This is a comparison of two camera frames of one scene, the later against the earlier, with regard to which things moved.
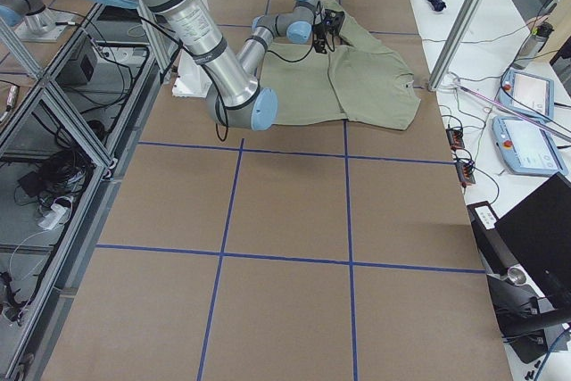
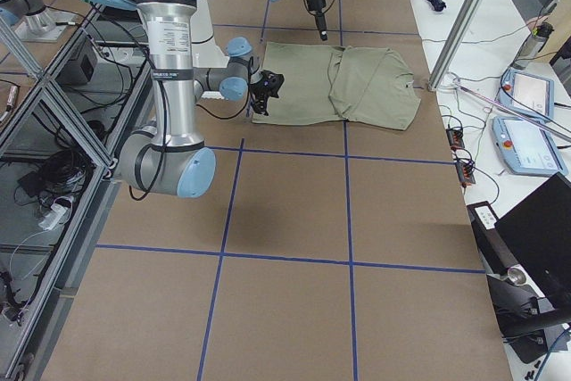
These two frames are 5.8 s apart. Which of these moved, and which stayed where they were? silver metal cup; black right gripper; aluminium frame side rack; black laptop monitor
Moved: black right gripper
Stayed: aluminium frame side rack; black laptop monitor; silver metal cup
